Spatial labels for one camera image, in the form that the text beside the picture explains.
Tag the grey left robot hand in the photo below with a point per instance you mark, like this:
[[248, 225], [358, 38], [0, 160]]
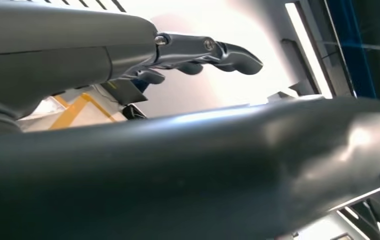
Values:
[[44, 49]]

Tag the steel workbench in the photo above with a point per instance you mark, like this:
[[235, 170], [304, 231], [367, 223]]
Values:
[[90, 116]]

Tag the ceiling light strip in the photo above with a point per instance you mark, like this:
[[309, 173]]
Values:
[[307, 49]]

